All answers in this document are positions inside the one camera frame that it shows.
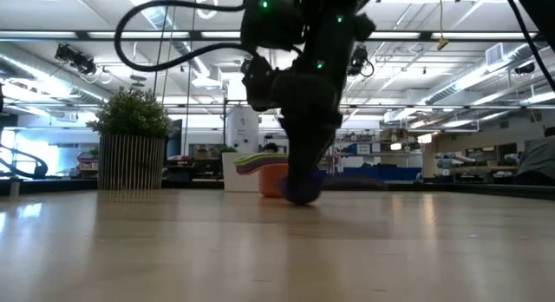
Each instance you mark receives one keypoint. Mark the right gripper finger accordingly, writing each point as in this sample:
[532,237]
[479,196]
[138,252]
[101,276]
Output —
[308,154]

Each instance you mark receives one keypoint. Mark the small dark blue measuring cup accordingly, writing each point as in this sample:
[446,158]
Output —
[301,197]

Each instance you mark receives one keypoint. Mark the stack of colourful bowls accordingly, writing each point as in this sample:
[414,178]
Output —
[272,180]

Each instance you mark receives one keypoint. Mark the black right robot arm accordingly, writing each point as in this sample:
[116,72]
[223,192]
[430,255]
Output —
[325,28]

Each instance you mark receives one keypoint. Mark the person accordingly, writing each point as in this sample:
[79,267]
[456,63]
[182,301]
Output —
[537,156]
[270,147]

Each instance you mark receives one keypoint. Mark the black ceiling spotlight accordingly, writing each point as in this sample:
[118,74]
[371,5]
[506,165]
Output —
[524,68]
[85,65]
[359,62]
[65,53]

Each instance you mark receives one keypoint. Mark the white cylindrical column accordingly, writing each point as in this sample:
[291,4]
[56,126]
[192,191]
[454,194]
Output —
[243,128]

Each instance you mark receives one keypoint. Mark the small green plant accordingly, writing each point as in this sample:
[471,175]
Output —
[226,150]

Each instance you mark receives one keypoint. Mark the artificial plant in striped pot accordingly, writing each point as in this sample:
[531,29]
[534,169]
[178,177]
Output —
[130,141]

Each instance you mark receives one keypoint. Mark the white air vent grille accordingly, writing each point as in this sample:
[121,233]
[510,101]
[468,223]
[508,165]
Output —
[494,54]

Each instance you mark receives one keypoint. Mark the red storage shelf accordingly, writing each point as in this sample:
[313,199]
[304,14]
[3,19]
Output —
[88,163]

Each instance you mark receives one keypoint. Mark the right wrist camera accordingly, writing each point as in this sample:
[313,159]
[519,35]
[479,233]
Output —
[260,85]

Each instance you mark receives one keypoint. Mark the black aluminium table frame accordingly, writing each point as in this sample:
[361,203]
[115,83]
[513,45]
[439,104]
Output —
[433,188]

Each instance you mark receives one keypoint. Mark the black ceiling light rail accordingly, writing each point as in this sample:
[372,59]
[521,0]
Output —
[82,34]

